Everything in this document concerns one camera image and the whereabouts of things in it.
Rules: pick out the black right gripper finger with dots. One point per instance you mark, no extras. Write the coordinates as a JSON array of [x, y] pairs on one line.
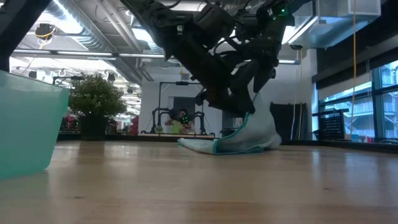
[[247, 74], [265, 74]]

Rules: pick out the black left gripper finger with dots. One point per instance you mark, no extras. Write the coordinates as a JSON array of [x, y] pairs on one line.
[[244, 101], [228, 102]]

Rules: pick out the pale towel with teal edge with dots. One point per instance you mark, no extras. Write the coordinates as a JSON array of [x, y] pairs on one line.
[[258, 130]]

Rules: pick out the teal translucent plastic basket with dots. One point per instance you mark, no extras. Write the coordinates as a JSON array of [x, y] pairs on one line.
[[28, 130]]

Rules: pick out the black background robot arm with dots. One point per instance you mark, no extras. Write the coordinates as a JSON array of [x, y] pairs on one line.
[[158, 119], [202, 121]]

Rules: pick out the black equipment cart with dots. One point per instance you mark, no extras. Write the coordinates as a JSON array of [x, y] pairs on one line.
[[228, 124]]

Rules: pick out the black leaning panel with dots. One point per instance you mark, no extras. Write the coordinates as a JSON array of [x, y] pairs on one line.
[[289, 119]]

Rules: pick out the person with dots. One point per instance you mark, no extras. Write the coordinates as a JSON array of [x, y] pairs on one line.
[[177, 126]]

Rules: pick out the black perforated crate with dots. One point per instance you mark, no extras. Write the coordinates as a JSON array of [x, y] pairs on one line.
[[331, 126]]

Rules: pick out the green potted plant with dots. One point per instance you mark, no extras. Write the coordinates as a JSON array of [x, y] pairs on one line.
[[96, 96]]

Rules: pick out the grey wall vent grille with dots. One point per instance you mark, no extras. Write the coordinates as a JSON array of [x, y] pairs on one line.
[[185, 76]]

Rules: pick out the black background station frame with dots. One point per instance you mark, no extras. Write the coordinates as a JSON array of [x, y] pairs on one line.
[[182, 83]]

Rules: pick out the black ceiling dome camera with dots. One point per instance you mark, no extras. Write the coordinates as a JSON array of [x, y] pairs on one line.
[[296, 47]]

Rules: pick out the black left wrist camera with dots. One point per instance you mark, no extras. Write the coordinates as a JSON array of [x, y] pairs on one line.
[[214, 23]]

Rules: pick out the silver rectangular ventilation duct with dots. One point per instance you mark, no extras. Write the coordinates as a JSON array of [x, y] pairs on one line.
[[339, 28]]

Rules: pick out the black aluminium table frame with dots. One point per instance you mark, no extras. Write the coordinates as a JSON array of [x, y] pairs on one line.
[[140, 137]]

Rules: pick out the silver round ventilation duct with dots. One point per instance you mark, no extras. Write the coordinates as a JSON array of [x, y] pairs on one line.
[[84, 40]]

